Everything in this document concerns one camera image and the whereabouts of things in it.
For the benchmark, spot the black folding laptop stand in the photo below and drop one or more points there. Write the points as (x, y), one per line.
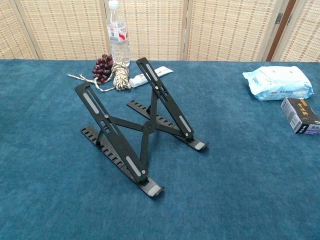
(150, 127)

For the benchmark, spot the white toothpaste tube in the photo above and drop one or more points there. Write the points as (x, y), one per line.
(135, 81)

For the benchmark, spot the dark red grape bunch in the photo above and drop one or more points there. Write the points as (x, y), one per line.
(101, 68)

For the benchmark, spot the clear bottle red label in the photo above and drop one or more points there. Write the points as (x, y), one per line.
(119, 47)

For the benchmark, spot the blue table cover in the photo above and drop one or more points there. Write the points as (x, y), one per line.
(225, 175)

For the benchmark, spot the light blue wet wipes pack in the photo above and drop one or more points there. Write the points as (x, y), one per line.
(275, 82)

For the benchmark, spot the bamboo folding screen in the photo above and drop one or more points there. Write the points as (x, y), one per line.
(62, 30)

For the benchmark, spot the small black carton box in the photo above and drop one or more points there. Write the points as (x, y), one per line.
(300, 117)

